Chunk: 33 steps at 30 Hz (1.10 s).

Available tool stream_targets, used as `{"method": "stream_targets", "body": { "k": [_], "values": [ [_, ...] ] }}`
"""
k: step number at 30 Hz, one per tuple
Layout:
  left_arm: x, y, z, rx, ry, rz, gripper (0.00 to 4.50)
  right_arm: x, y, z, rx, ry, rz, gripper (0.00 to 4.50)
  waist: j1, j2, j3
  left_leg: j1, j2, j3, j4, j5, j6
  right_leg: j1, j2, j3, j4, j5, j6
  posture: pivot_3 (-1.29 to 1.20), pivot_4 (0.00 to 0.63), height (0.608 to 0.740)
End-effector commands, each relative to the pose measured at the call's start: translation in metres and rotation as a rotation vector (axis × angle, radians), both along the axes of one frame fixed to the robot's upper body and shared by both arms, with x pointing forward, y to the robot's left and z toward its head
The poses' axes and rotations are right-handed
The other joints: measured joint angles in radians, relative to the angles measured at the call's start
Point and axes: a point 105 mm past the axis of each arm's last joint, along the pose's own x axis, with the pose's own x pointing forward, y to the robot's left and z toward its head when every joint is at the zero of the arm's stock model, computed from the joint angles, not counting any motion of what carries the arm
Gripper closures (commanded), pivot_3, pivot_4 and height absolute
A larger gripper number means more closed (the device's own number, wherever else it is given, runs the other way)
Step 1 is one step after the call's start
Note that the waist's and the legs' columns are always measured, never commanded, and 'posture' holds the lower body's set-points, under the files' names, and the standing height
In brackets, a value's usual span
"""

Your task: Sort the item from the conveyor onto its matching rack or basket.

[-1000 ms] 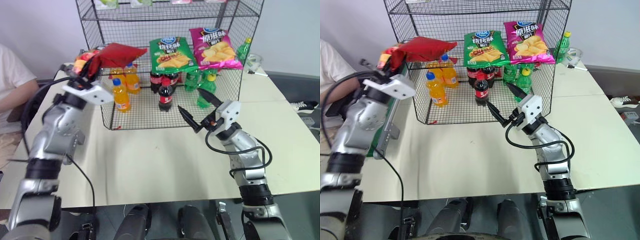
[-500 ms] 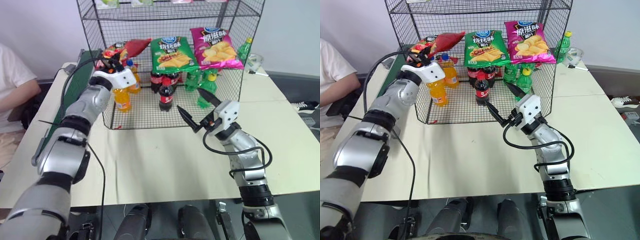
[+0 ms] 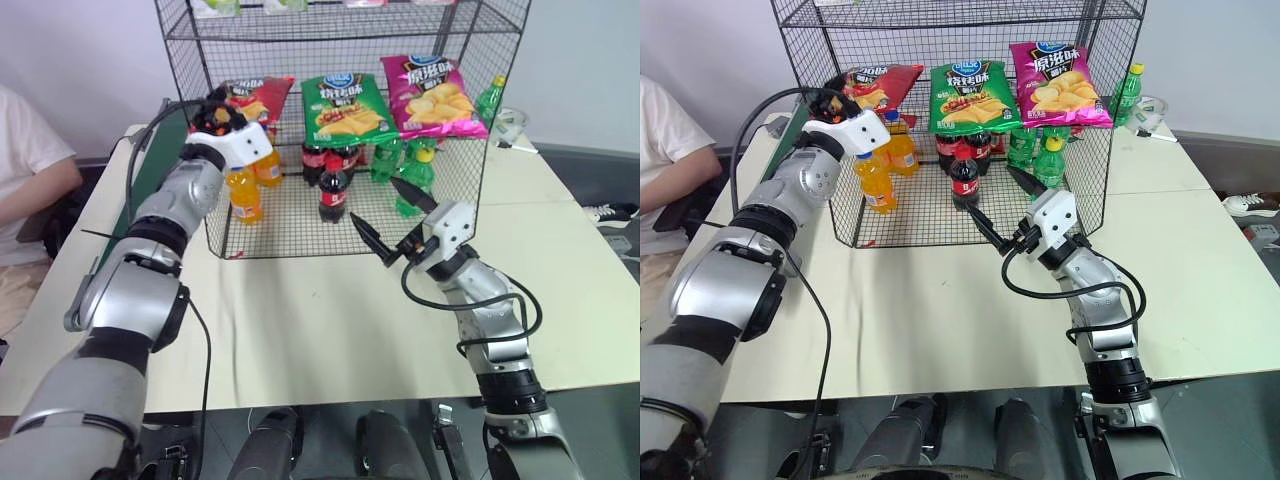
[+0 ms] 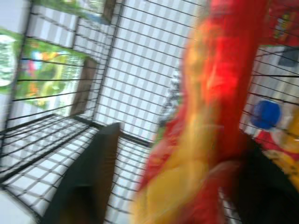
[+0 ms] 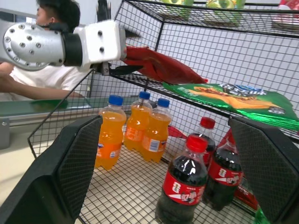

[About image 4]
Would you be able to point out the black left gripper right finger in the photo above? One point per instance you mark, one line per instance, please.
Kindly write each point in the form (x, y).
(264, 186)

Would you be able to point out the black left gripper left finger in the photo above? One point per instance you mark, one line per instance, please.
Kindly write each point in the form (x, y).
(88, 184)

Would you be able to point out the yellow red blue snack bag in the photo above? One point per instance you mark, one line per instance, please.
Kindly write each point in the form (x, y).
(278, 137)

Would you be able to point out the green cereal box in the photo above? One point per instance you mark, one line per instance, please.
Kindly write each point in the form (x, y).
(49, 77)

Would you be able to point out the green box at top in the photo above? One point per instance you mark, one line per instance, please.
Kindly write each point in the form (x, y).
(86, 9)

